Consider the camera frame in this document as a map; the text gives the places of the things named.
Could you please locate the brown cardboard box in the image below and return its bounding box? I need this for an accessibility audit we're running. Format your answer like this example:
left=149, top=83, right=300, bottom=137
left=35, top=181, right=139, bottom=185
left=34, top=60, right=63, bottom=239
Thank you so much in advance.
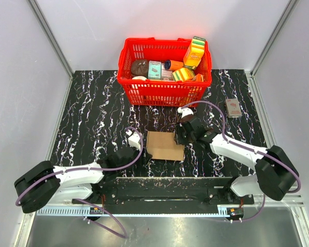
left=146, top=131, right=184, bottom=161

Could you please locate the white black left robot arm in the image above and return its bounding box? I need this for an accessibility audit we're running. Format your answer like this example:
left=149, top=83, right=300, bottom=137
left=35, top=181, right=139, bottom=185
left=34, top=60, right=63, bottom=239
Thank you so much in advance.
left=14, top=146, right=152, bottom=214

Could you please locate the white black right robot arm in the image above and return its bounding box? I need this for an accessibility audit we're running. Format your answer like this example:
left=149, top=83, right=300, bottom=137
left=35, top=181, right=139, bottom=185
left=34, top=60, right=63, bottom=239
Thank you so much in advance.
left=174, top=115, right=299, bottom=204

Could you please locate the pink white small box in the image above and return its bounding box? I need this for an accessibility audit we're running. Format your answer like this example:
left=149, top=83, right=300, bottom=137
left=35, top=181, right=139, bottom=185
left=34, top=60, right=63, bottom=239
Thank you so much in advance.
left=161, top=68, right=173, bottom=81

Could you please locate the teal white small box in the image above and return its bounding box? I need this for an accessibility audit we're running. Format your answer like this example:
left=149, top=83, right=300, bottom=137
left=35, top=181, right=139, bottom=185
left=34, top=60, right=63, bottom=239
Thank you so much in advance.
left=147, top=61, right=162, bottom=80

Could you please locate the white Kamenoko sponge pack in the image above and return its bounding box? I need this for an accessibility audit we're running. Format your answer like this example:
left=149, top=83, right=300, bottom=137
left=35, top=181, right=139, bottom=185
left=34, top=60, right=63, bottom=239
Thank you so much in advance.
left=225, top=98, right=242, bottom=118

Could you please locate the small orange packet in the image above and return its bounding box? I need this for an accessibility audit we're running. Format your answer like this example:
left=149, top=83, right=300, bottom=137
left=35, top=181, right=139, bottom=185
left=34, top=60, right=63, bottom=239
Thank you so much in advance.
left=192, top=74, right=204, bottom=82

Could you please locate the yellow green sponge pack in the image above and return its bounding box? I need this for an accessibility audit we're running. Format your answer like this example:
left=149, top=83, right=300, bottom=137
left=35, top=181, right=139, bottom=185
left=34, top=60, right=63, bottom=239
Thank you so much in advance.
left=172, top=67, right=195, bottom=82

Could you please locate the red plastic shopping basket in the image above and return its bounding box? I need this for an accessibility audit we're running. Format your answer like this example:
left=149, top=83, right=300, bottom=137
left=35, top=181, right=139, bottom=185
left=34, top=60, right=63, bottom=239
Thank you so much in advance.
left=117, top=37, right=212, bottom=107

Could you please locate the orange cylindrical can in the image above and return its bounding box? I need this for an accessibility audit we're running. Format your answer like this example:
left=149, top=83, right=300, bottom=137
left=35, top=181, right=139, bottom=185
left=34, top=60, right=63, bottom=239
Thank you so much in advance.
left=164, top=60, right=184, bottom=71

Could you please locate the white round lid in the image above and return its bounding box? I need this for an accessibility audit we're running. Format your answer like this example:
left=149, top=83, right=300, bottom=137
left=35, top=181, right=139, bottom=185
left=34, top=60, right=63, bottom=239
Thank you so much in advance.
left=132, top=76, right=147, bottom=81

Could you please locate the tall orange sponge pack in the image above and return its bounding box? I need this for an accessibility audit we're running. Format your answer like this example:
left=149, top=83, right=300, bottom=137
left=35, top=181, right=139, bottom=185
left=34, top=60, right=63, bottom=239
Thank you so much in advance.
left=183, top=36, right=205, bottom=70

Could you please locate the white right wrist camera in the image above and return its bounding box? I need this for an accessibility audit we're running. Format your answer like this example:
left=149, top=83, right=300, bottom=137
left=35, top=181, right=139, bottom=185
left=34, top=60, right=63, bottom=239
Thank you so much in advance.
left=177, top=107, right=195, bottom=122

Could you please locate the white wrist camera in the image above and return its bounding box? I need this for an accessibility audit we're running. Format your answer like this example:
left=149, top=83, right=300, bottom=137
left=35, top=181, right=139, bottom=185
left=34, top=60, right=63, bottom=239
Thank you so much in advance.
left=126, top=129, right=143, bottom=150
left=177, top=107, right=195, bottom=122

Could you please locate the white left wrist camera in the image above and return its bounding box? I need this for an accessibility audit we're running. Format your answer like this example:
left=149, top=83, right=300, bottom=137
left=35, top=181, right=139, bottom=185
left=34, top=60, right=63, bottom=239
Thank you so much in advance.
left=126, top=129, right=143, bottom=150

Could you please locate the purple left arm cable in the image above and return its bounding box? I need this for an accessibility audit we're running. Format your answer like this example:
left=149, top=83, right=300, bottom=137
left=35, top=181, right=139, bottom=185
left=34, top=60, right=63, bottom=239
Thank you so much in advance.
left=15, top=126, right=144, bottom=239

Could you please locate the aluminium slotted rail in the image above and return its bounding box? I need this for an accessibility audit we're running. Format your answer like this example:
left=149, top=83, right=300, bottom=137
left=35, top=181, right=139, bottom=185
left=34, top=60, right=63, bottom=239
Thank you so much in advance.
left=37, top=192, right=303, bottom=218

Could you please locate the left aluminium frame post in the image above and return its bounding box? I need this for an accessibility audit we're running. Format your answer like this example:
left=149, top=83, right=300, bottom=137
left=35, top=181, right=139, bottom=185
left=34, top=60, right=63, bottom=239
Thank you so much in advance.
left=26, top=0, right=74, bottom=79

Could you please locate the aluminium frame post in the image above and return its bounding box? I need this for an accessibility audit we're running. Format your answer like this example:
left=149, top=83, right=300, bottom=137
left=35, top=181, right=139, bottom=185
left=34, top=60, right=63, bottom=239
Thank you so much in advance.
left=26, top=0, right=74, bottom=79
left=250, top=0, right=299, bottom=77

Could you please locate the right aluminium frame post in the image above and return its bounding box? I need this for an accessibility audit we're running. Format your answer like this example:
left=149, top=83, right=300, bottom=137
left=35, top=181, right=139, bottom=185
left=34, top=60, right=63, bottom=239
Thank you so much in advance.
left=250, top=0, right=299, bottom=77

